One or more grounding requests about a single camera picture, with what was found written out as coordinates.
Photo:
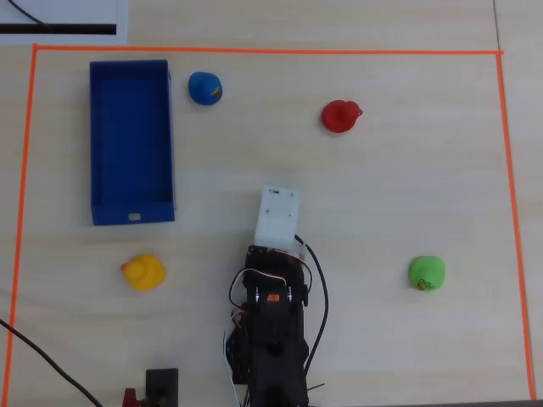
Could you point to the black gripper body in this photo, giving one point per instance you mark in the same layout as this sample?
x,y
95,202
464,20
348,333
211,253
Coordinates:
x,y
260,254

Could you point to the yellow rubber duck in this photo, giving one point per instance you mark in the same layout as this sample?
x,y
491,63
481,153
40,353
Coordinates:
x,y
144,273

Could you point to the green rubber duck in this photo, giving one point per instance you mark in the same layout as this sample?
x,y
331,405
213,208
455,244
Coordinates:
x,y
426,271

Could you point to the red rubber duck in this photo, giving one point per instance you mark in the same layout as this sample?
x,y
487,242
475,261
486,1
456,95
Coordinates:
x,y
338,116

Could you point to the blue plastic box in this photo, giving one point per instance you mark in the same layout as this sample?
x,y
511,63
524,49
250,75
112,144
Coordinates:
x,y
131,140

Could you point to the blue rubber duck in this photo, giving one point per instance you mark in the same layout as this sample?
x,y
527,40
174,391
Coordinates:
x,y
203,87

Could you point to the orange tape strip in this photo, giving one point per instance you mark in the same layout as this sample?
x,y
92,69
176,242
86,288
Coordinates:
x,y
271,51
513,220
19,220

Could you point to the white paper with black bar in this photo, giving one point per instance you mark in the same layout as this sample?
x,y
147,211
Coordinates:
x,y
63,12

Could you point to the white camera housing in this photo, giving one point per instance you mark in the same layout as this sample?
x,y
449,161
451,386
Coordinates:
x,y
278,216

